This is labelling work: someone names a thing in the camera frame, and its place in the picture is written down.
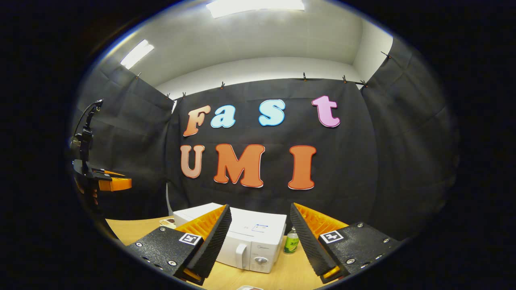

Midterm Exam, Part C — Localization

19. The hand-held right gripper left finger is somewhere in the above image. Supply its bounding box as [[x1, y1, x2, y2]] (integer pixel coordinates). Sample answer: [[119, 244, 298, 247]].
[[127, 204, 233, 286]]

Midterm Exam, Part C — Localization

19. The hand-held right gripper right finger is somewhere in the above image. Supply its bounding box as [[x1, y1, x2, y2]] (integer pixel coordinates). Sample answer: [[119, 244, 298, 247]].
[[290, 203, 404, 284]]

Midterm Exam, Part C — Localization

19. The white microwave oven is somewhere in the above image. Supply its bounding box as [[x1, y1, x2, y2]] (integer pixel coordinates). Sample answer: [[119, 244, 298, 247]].
[[173, 202, 288, 274]]

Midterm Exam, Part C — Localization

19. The green label drink bottle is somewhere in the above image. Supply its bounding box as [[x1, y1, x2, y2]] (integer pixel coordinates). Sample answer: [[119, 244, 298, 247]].
[[283, 228, 300, 255]]

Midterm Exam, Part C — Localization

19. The ceiling light panel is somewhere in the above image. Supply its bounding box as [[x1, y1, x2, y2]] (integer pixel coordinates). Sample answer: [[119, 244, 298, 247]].
[[120, 39, 155, 70], [206, 0, 306, 19]]

